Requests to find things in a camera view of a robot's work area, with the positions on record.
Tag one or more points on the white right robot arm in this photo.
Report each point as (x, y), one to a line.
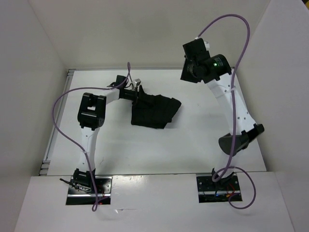
(216, 73)

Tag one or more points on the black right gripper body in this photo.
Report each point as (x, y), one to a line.
(188, 73)

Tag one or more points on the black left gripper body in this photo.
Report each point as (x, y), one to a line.
(131, 95)

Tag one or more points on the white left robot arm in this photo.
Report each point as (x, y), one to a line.
(91, 117)

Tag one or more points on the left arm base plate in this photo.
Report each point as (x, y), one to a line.
(79, 195)

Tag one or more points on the black pleated skirt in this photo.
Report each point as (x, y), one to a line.
(153, 111)

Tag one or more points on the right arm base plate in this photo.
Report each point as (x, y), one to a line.
(218, 192)

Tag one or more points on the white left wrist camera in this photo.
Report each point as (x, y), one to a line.
(136, 83)

